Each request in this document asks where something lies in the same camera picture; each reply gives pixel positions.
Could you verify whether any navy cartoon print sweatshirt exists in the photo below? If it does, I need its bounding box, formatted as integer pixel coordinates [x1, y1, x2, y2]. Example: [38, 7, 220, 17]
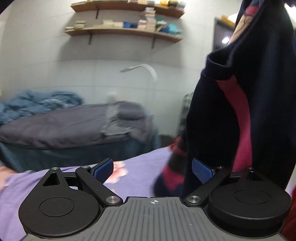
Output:
[153, 1, 295, 197]

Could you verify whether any purple floral bed sheet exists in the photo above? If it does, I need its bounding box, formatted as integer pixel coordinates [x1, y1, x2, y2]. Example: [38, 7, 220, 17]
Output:
[0, 146, 186, 241]

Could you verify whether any grey duvet on far bed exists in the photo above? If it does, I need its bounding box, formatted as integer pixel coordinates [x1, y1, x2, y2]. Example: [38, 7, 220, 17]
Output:
[1, 104, 130, 149]

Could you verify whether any grey folded towel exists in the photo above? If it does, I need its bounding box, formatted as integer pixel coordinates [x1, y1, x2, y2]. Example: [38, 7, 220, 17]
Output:
[101, 101, 155, 143]

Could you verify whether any blue crumpled blanket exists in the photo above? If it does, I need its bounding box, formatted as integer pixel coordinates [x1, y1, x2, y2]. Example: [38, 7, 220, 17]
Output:
[1, 90, 84, 125]

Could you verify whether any white gooseneck lamp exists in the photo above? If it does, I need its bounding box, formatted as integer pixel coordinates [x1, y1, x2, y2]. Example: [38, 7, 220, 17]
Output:
[119, 64, 159, 103]

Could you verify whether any lower wooden wall shelf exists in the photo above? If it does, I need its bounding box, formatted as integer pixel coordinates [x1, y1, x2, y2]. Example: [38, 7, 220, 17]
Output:
[64, 25, 184, 43]

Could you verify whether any wooden wall shelf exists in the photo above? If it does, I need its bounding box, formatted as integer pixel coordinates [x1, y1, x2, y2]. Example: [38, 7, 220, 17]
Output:
[71, 1, 185, 19]
[64, 25, 184, 43]

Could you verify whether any upper wooden wall shelf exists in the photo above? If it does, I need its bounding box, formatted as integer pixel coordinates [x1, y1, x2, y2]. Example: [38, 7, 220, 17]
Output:
[71, 1, 185, 19]

